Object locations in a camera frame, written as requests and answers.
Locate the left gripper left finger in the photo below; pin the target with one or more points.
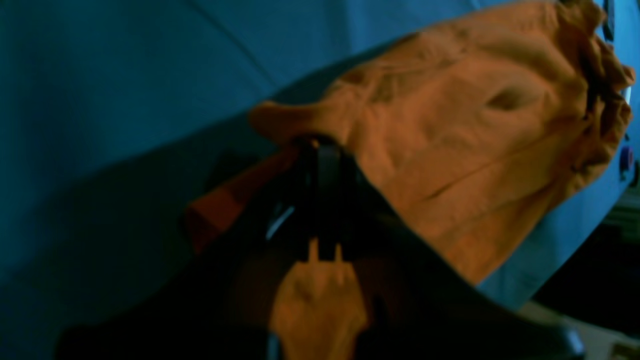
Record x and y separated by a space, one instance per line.
247 233

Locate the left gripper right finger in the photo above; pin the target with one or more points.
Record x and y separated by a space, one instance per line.
420 308

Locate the orange t-shirt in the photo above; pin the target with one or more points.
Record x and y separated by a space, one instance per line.
472 130

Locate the blue table cloth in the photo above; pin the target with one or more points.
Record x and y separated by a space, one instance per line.
113 113

